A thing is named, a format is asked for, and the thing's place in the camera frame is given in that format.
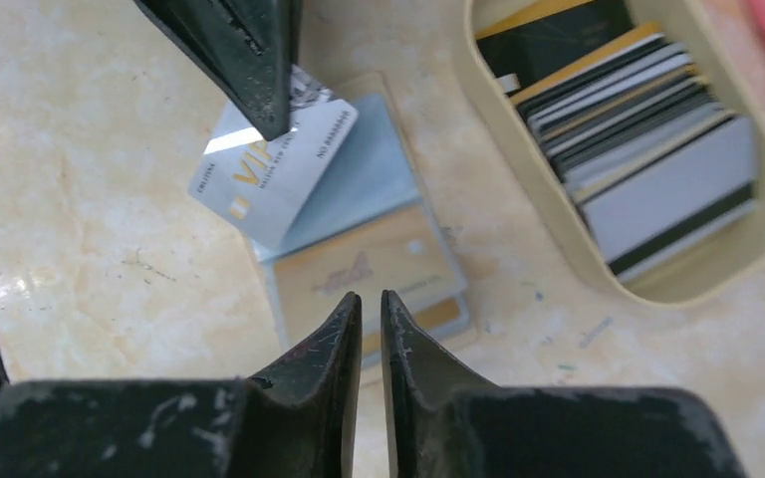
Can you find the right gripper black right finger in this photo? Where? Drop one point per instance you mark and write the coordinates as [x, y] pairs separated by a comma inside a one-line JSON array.
[[446, 420]]

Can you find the silver VIP credit card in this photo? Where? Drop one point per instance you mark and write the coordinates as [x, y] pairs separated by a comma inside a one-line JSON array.
[[260, 186]]

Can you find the cream oval card tray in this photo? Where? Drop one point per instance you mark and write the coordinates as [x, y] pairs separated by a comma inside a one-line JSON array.
[[691, 277]]

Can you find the gold credit card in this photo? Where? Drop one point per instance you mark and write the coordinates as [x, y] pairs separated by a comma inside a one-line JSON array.
[[443, 320], [402, 251]]

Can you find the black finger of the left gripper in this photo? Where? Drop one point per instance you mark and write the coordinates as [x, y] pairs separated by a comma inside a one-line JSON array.
[[246, 47]]

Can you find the stack of cards in tray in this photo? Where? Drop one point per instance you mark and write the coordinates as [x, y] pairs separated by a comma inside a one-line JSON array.
[[653, 161]]

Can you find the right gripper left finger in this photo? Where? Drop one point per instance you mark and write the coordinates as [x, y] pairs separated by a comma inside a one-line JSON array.
[[296, 417]]

